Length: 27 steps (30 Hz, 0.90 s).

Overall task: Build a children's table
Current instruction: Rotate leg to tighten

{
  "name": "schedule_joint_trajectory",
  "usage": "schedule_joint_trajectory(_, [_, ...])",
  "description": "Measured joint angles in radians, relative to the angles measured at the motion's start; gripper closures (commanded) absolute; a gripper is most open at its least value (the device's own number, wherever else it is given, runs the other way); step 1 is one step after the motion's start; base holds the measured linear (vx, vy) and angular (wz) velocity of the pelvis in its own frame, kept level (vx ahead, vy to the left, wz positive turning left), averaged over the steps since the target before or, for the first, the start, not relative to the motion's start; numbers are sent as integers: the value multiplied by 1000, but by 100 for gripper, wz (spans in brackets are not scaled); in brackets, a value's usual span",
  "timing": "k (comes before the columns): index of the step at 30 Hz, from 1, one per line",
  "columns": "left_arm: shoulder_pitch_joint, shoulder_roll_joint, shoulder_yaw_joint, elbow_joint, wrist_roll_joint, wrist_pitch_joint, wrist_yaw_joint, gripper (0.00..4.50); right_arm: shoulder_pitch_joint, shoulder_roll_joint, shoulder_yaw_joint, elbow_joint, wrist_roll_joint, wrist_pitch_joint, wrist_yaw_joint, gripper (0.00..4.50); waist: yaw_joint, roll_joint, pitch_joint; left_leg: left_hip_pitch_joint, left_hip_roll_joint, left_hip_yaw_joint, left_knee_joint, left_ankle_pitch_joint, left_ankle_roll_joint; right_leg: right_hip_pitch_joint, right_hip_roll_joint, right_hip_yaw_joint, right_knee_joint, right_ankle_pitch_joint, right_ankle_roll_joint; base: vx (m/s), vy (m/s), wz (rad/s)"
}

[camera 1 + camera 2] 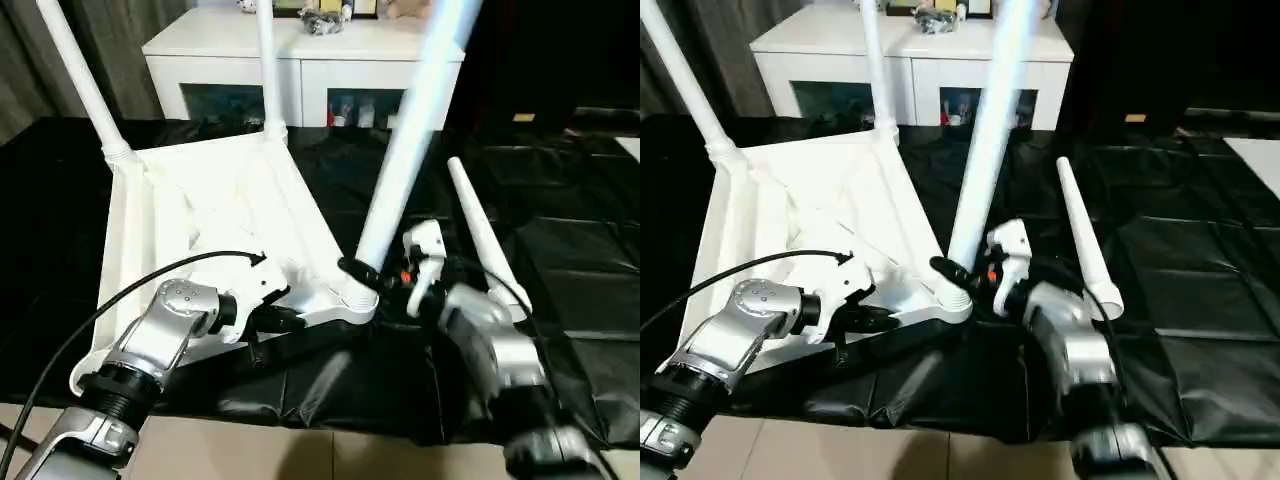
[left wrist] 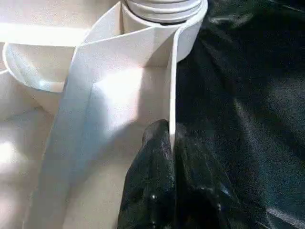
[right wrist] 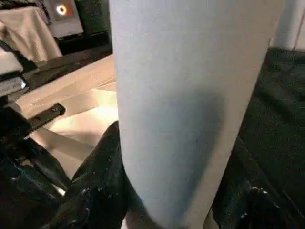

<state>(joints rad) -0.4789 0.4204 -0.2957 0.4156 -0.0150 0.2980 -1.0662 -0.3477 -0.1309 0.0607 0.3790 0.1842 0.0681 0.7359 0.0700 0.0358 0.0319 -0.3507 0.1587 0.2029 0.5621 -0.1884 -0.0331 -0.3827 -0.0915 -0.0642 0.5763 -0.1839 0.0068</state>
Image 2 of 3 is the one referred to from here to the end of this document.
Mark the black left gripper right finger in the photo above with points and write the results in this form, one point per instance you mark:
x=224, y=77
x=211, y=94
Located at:
x=197, y=186

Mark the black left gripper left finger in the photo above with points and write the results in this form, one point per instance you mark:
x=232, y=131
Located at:
x=150, y=179

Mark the white plastic table top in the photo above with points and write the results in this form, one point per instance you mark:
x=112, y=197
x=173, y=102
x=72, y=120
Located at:
x=95, y=95

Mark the white plastic table leg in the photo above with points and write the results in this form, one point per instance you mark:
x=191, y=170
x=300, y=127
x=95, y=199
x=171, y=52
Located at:
x=166, y=9

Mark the black plastic mat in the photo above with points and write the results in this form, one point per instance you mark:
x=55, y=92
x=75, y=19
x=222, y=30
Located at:
x=238, y=95

